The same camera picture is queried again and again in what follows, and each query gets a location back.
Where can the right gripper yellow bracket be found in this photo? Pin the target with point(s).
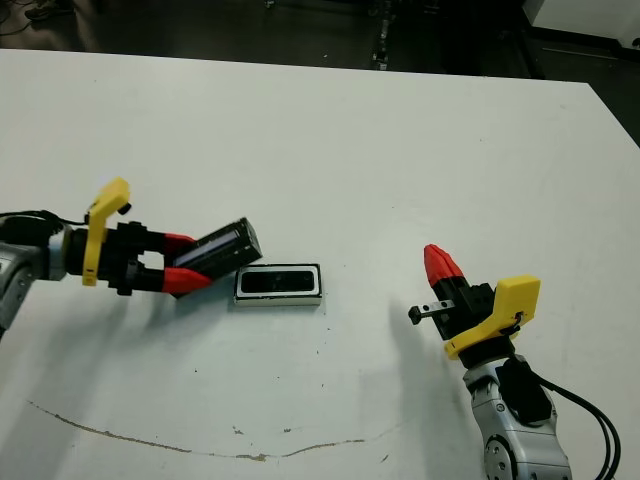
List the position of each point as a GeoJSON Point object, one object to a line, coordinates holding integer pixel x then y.
{"type": "Point", "coordinates": [480, 315]}

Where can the left gripper yellow bracket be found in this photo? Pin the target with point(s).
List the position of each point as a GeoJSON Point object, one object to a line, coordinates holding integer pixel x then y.
{"type": "Point", "coordinates": [125, 255]}

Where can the shiny black box lid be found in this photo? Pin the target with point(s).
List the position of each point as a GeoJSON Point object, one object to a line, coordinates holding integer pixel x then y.
{"type": "Point", "coordinates": [225, 245]}

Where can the slim black camera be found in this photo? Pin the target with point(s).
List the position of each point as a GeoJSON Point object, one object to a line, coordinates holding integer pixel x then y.
{"type": "Point", "coordinates": [277, 281]}

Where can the black box base white lining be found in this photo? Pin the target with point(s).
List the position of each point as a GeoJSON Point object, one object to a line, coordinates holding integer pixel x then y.
{"type": "Point", "coordinates": [275, 301]}

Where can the pair of shoes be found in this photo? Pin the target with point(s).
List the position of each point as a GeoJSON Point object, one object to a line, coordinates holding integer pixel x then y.
{"type": "Point", "coordinates": [40, 9]}

